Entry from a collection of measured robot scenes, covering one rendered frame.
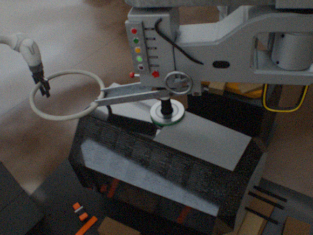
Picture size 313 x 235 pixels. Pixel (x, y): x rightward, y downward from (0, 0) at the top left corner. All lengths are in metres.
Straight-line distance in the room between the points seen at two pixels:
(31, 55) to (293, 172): 2.17
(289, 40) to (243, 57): 0.21
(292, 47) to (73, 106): 2.59
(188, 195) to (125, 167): 0.43
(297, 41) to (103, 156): 1.28
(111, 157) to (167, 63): 0.74
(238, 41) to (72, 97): 2.57
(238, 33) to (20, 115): 2.85
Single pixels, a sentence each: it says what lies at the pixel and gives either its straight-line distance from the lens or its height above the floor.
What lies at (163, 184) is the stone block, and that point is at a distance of 1.74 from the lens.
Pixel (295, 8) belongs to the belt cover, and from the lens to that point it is 1.33.
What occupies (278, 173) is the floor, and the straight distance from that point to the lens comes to 2.69.
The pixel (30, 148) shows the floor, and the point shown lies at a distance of 3.27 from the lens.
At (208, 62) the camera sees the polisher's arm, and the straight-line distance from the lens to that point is 1.48.
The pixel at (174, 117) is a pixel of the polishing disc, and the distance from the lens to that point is 1.82.
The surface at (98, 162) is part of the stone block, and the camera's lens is 1.97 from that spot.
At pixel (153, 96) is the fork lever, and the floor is 1.05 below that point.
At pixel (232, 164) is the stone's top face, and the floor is 0.85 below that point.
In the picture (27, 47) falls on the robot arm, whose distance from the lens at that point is 1.97.
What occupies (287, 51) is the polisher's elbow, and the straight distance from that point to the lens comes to 1.48.
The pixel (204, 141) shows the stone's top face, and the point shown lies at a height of 0.85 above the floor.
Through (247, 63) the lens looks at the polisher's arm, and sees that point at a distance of 1.48.
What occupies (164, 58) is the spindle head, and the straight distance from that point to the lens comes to 1.49.
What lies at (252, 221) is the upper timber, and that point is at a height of 0.19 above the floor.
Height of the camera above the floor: 2.16
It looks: 44 degrees down
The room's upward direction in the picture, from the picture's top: 9 degrees counter-clockwise
